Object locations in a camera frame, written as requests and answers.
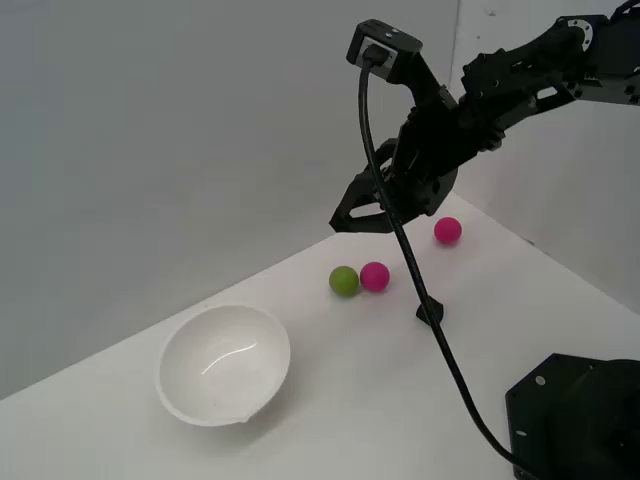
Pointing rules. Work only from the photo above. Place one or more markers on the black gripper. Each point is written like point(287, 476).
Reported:
point(430, 160)

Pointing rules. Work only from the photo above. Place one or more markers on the small black box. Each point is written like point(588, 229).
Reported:
point(436, 310)

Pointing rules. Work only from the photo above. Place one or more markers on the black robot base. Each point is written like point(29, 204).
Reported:
point(575, 425)

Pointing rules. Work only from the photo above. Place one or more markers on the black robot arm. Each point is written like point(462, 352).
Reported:
point(600, 75)

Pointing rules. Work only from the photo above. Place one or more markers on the white bowl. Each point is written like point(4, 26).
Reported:
point(225, 365)

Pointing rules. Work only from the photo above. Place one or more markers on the pink ball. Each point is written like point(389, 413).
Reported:
point(375, 276)
point(447, 231)

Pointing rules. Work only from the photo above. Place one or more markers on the green ball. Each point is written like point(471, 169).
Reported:
point(343, 281)

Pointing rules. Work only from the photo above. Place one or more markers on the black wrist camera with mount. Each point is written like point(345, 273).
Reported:
point(395, 45)

